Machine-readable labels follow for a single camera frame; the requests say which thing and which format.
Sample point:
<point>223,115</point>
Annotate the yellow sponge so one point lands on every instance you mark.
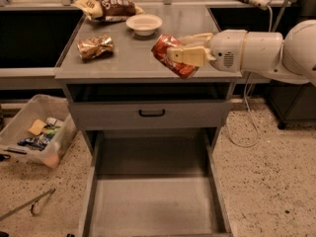
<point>37,127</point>

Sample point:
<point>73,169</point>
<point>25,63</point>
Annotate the closed grey top drawer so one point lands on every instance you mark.
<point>146,115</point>

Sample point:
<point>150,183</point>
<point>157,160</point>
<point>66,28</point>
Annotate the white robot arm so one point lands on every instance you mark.
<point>290,58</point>

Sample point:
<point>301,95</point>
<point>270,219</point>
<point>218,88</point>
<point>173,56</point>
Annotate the blue snack packet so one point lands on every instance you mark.
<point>38,142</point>

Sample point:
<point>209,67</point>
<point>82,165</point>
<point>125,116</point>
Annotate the white bowl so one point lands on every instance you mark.
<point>144,24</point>

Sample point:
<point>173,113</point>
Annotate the crushed red coke can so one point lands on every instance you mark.
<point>159,51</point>

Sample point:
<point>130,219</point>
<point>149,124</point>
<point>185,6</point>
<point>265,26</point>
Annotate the brown chip bag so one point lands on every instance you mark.
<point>109,10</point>

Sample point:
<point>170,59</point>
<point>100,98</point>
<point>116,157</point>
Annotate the metal grabber tool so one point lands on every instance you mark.
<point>29,202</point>

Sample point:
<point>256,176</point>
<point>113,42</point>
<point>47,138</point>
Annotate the grey drawer cabinet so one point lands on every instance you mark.
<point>132,75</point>

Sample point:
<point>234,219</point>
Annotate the dark cabinet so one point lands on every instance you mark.
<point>292,103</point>

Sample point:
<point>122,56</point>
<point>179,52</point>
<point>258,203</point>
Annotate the crushed gold can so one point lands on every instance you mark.
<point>95,46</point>

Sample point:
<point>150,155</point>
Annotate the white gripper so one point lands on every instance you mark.
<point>225,48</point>

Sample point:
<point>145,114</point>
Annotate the open grey middle drawer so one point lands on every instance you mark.
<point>150,184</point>

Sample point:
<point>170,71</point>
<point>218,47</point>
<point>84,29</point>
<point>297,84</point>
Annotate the clear plastic bin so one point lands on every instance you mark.
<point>39,107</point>

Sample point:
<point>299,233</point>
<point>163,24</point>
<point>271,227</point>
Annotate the white small bottle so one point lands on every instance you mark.
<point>54,121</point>

